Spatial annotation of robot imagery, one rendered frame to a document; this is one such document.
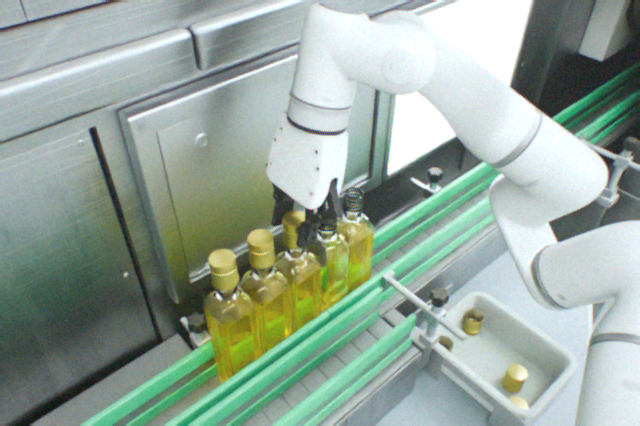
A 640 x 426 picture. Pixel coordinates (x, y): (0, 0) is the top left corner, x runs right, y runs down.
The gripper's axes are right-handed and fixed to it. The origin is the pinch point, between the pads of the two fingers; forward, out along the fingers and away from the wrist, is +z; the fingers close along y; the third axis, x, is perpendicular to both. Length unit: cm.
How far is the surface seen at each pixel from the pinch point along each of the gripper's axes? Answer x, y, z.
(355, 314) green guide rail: 11.9, 6.1, 17.7
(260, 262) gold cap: -6.2, 1.2, 3.8
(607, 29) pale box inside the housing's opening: 110, -10, -22
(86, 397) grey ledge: -23.8, -13.6, 34.5
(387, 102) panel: 29.7, -12.2, -9.5
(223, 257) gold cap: -11.4, -0.1, 2.1
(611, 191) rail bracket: 84, 15, 6
